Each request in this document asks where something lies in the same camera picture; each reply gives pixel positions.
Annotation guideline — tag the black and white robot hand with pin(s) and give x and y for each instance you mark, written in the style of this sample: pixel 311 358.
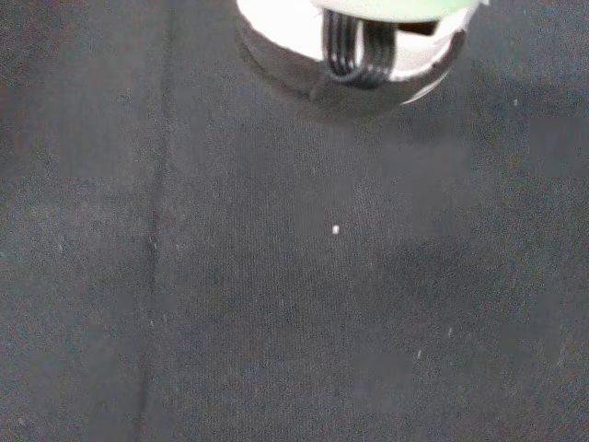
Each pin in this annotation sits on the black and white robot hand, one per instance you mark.
pixel 285 27

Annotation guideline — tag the black bench cloth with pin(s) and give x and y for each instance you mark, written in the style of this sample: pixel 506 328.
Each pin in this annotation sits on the black bench cloth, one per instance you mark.
pixel 276 299

